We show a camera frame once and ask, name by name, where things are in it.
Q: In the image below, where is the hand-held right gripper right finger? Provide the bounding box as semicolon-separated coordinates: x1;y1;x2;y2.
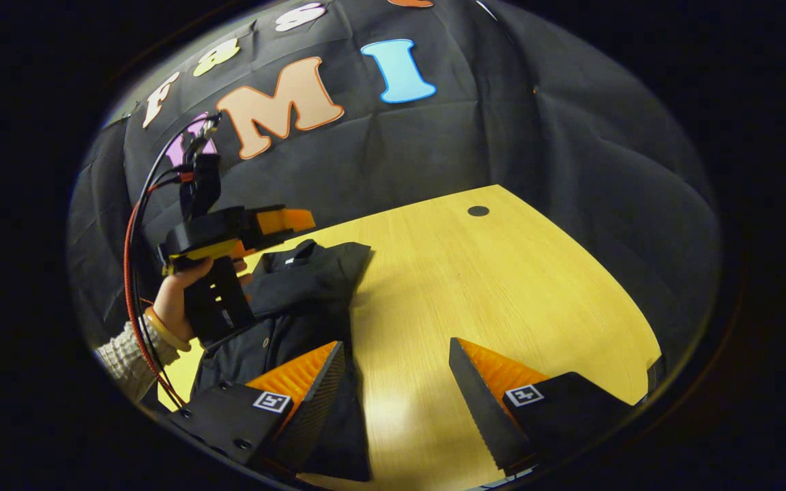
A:
449;338;636;477

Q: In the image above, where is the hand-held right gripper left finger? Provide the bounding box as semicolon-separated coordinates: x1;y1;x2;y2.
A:
168;341;346;475

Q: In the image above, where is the black collared garment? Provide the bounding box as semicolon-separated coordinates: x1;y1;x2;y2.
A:
192;239;373;481

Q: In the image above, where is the black backdrop cloth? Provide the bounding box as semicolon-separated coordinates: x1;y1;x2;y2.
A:
65;0;721;383

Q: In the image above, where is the orange wrist bracelet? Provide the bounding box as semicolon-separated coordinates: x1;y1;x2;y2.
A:
144;307;192;353

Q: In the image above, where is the red cable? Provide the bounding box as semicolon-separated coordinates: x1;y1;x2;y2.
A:
123;174;196;410

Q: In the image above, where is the black cable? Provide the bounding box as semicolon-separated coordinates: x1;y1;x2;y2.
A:
129;113;224;403

